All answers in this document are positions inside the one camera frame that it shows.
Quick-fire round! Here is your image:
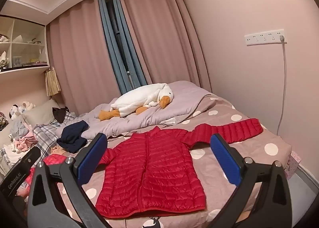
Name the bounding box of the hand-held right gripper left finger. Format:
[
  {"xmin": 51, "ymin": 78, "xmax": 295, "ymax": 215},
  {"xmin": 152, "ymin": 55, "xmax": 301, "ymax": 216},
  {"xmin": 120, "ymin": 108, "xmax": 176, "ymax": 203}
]
[{"xmin": 27, "ymin": 133, "xmax": 111, "ymax": 228}]

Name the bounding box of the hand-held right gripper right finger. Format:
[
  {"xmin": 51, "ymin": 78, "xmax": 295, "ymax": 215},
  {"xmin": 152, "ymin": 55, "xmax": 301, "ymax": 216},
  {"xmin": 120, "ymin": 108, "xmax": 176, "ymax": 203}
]
[{"xmin": 210, "ymin": 133, "xmax": 292, "ymax": 228}]

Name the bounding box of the red down jacket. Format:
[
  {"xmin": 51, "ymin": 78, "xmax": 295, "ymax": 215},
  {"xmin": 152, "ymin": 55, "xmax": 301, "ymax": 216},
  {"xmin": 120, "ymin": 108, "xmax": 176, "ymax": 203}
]
[
  {"xmin": 17, "ymin": 155, "xmax": 68, "ymax": 197},
  {"xmin": 95, "ymin": 118, "xmax": 264, "ymax": 218}
]

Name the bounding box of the pile of pink grey clothes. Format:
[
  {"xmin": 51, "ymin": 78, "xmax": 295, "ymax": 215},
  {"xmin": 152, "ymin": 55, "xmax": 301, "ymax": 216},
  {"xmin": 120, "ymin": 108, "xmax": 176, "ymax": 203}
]
[{"xmin": 2, "ymin": 118, "xmax": 38, "ymax": 154}]

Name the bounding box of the polka dot bed sheet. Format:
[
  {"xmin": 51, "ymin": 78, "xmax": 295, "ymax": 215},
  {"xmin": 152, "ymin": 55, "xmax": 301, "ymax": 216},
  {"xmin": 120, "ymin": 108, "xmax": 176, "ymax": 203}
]
[{"xmin": 45, "ymin": 94, "xmax": 292, "ymax": 228}]

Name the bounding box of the navy blue garment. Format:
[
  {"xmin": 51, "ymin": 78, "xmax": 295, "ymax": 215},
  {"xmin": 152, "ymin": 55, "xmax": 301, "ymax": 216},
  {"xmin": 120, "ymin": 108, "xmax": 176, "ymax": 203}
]
[{"xmin": 56, "ymin": 120, "xmax": 89, "ymax": 154}]

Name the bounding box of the peach cloth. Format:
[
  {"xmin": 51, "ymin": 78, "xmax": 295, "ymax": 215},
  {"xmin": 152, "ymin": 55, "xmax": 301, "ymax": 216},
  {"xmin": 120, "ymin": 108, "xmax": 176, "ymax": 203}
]
[{"xmin": 50, "ymin": 146, "xmax": 68, "ymax": 156}]

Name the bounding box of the plaid pillow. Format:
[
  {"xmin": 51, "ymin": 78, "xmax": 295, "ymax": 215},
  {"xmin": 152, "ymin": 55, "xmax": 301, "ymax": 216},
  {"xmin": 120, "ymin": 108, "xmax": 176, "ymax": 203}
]
[{"xmin": 0, "ymin": 111, "xmax": 78, "ymax": 169}]

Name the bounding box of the black garment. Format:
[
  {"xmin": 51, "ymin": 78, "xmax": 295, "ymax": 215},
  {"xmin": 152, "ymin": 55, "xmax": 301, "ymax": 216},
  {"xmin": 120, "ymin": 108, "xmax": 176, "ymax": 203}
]
[{"xmin": 52, "ymin": 106, "xmax": 70, "ymax": 123}]

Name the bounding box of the beige pillow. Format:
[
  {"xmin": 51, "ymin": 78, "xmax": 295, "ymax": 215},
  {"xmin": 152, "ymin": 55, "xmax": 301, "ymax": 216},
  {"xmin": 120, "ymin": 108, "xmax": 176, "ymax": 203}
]
[{"xmin": 0, "ymin": 99, "xmax": 60, "ymax": 146}]

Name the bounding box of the white dog plush toy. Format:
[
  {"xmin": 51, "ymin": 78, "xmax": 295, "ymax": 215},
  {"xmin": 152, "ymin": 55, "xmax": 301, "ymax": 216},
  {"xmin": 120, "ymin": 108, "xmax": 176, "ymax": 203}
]
[{"xmin": 9, "ymin": 101, "xmax": 35, "ymax": 120}]

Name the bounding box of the pink patterned box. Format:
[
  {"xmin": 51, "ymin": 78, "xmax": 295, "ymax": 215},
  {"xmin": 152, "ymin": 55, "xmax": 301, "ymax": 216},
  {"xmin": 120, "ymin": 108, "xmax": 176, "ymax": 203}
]
[{"xmin": 286, "ymin": 151, "xmax": 302, "ymax": 180}]

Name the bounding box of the white goose plush toy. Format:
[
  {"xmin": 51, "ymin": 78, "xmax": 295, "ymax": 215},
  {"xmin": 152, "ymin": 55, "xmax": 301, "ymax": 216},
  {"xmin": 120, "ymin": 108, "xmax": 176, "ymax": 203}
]
[{"xmin": 98, "ymin": 83, "xmax": 173, "ymax": 121}]

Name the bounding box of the grey duvet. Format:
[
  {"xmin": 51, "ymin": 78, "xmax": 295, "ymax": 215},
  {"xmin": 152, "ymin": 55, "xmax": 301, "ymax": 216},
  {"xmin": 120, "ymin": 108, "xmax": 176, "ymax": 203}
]
[{"xmin": 56, "ymin": 80, "xmax": 212, "ymax": 141}]

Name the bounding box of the hanging straw fringe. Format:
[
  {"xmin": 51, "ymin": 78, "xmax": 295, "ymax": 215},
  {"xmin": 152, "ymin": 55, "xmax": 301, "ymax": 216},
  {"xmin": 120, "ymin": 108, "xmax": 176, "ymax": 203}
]
[{"xmin": 45, "ymin": 67, "xmax": 61, "ymax": 97}]

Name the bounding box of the pink curtain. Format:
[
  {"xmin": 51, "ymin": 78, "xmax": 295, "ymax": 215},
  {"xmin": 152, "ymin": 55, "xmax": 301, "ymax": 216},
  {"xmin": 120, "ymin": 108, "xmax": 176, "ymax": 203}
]
[
  {"xmin": 117, "ymin": 0, "xmax": 212, "ymax": 94},
  {"xmin": 46, "ymin": 0, "xmax": 122, "ymax": 115}
]

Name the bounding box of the dark window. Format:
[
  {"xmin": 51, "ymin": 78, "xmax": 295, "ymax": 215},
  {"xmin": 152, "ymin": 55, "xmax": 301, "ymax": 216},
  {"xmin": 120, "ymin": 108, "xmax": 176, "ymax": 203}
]
[{"xmin": 106, "ymin": 0, "xmax": 135, "ymax": 86}]

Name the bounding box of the blue curtain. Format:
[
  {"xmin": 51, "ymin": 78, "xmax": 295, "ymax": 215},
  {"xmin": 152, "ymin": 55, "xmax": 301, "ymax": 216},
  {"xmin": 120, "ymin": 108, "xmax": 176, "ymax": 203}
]
[{"xmin": 97, "ymin": 0, "xmax": 147, "ymax": 95}]

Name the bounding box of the white shelf unit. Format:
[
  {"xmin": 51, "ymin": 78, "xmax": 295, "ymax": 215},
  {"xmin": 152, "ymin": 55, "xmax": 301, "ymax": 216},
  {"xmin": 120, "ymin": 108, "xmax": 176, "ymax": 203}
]
[{"xmin": 0, "ymin": 0, "xmax": 50, "ymax": 74}]

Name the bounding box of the white plug cable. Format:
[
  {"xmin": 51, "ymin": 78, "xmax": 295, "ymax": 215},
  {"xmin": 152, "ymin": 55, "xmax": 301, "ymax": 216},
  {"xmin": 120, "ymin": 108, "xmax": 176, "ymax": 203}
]
[{"xmin": 277, "ymin": 35, "xmax": 287, "ymax": 135}]

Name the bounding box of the white wall socket strip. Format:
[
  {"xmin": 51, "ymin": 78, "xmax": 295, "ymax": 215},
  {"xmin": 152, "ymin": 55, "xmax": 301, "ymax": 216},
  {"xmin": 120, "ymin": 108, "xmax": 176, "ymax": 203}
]
[{"xmin": 244, "ymin": 29, "xmax": 287, "ymax": 45}]

